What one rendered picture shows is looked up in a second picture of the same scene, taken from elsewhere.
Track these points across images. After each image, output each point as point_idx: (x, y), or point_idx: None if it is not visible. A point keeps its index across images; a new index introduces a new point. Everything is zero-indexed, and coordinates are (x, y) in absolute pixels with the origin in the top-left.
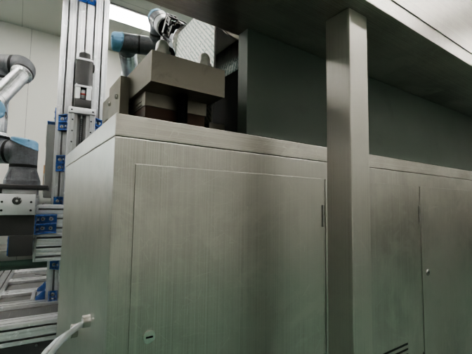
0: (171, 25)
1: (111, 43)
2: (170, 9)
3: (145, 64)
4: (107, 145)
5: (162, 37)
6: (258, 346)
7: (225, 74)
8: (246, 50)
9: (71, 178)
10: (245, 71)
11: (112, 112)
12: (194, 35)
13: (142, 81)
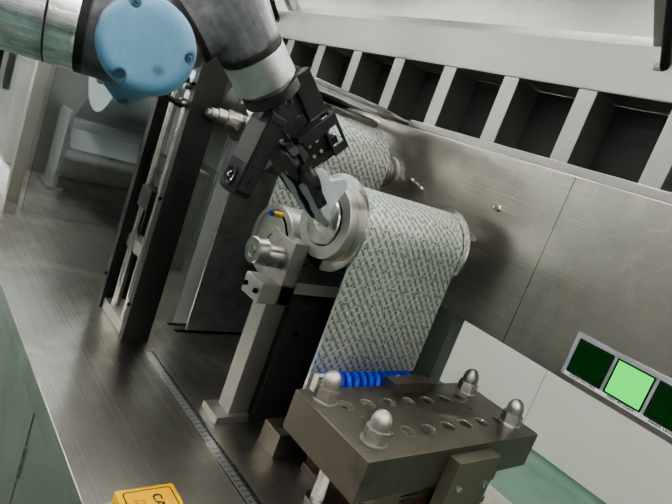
0: (332, 152)
1: (170, 82)
2: (532, 360)
3: (523, 445)
4: None
5: (319, 181)
6: None
7: (334, 277)
8: (455, 339)
9: None
10: (445, 361)
11: (461, 501)
12: (409, 268)
13: (511, 461)
